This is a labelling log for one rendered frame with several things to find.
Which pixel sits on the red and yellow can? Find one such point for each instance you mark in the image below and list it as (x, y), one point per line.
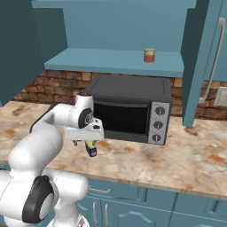
(149, 55)

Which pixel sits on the black toaster oven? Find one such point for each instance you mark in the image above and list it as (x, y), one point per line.
(130, 91)

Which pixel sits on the teal open wall cabinet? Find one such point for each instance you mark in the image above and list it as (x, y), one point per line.
(118, 35)

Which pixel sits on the white wall outlet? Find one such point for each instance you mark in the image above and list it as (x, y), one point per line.
(221, 97)

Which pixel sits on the toaster oven glass door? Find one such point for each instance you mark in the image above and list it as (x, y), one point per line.
(124, 118)

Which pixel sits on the teal narrow base cabinet door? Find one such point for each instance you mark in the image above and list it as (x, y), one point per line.
(87, 211)

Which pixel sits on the teal arched base cabinet door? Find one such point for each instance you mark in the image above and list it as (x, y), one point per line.
(139, 214)

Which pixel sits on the black toaster oven knob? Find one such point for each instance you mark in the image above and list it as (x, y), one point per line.
(156, 137)
(160, 111)
(158, 124)

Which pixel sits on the teal drawer front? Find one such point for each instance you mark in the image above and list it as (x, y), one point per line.
(201, 205)
(124, 190)

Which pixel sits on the teal closed wall cabinet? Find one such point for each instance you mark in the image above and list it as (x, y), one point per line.
(222, 68)

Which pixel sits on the yellow and blue can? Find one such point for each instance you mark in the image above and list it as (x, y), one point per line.
(91, 149)

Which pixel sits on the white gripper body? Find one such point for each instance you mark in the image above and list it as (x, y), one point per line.
(84, 133)

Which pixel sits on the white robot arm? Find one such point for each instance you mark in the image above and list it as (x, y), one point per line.
(32, 147)

